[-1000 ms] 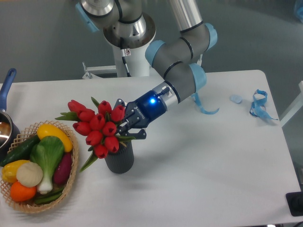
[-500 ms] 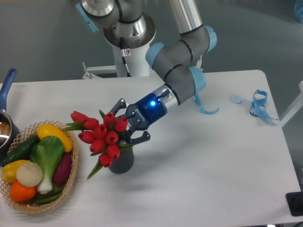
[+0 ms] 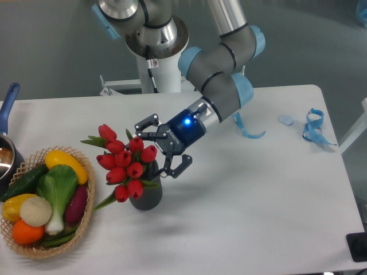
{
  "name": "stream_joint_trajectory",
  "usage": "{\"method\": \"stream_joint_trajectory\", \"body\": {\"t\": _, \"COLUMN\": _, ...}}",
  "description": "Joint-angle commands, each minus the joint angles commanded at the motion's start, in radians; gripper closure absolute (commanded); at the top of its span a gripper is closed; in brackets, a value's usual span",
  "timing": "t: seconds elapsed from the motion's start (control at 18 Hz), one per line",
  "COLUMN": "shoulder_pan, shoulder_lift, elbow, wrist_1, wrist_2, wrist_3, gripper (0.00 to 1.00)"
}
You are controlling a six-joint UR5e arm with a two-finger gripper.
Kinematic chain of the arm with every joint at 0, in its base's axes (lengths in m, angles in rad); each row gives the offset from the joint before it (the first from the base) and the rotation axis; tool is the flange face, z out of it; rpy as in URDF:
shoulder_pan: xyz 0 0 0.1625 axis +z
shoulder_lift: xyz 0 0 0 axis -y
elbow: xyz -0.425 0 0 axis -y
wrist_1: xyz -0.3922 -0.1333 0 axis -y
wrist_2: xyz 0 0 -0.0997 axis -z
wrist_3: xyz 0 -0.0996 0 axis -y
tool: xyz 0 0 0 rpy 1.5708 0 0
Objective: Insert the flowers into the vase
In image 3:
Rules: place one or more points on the green bean pods toy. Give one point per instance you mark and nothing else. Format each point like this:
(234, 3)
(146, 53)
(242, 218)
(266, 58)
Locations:
(59, 239)

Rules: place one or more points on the pale blue small cap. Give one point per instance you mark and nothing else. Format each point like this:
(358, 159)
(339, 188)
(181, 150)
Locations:
(286, 120)

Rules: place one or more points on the yellow bell pepper toy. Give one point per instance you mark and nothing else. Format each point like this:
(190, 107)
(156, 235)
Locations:
(11, 207)

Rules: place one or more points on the red tulip bouquet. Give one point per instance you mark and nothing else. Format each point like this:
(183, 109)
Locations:
(125, 164)

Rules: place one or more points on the blue ribbon strip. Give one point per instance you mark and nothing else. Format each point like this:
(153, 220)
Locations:
(240, 125)

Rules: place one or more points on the white frame at right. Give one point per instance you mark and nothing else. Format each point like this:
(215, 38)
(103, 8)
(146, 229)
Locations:
(354, 131)

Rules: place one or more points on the dark green cucumber toy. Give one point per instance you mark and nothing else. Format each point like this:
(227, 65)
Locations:
(26, 184)

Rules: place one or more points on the purple sweet potato toy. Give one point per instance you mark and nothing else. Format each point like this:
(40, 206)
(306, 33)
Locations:
(75, 209)

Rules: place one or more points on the blue handled metal saucepan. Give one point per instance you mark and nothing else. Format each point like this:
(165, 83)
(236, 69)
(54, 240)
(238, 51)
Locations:
(11, 158)

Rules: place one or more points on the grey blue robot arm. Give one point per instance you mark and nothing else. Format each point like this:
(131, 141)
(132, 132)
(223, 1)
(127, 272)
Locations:
(159, 41)

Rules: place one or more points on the orange toy fruit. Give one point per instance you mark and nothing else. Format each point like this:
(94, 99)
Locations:
(24, 234)

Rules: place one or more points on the black device at edge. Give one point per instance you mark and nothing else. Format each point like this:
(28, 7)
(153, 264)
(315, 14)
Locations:
(357, 246)

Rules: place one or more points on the woven wicker basket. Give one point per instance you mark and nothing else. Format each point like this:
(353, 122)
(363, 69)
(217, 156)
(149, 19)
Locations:
(37, 251)

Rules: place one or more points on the green bok choy toy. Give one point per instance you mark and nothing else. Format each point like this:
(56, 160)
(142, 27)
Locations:
(57, 187)

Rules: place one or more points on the white metal base frame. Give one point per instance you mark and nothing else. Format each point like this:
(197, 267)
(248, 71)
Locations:
(131, 87)

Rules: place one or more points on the cream white garlic toy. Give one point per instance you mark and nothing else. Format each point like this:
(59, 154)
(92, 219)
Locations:
(35, 211)

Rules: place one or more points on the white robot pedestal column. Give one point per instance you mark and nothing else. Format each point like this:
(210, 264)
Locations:
(165, 72)

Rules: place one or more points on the blue crumpled ribbon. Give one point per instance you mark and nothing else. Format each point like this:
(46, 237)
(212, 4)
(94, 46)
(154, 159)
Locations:
(312, 129)

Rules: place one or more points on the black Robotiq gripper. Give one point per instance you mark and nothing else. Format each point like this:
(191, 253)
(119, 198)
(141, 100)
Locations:
(173, 138)

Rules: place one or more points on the dark grey ribbed vase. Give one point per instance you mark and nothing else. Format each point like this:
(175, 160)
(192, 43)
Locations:
(152, 194)

